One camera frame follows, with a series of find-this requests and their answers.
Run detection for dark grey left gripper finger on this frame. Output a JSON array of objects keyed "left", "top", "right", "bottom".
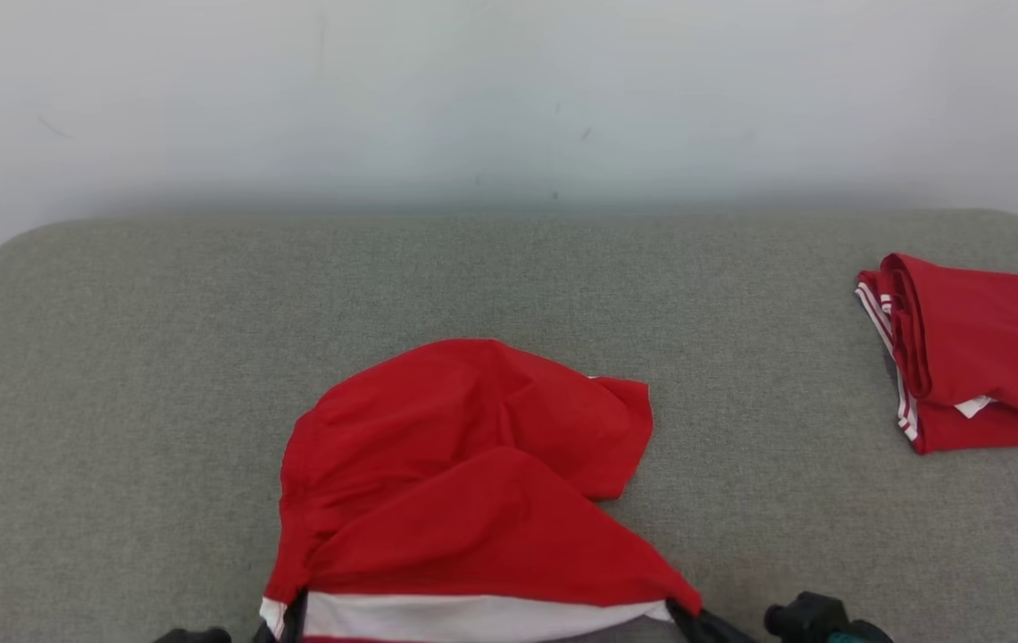
[{"left": 281, "top": 589, "right": 307, "bottom": 643}]

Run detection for red shorts with white band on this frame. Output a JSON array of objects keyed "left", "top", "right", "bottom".
[{"left": 259, "top": 338, "right": 705, "bottom": 643}]

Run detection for red jersey with white sleeves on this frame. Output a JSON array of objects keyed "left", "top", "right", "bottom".
[{"left": 855, "top": 253, "right": 1018, "bottom": 455}]

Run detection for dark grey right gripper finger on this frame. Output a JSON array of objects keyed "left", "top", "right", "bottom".
[{"left": 668, "top": 600, "right": 755, "bottom": 643}]

